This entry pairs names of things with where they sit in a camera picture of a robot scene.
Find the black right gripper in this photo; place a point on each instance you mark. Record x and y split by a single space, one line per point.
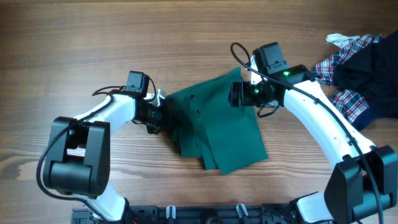
234 94

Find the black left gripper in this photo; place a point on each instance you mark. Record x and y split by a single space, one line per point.
155 128

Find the green cloth garment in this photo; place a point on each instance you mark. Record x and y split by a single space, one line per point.
207 127

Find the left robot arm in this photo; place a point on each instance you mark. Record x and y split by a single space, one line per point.
75 165

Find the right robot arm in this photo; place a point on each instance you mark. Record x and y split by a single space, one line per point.
364 177

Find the plaid red blue garment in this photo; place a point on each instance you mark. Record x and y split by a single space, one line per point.
351 104

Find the white cloth piece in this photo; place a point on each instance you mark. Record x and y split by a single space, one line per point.
340 40

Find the dark navy garment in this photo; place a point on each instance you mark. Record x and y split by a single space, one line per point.
373 73

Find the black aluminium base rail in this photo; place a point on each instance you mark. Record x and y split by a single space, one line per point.
260 214

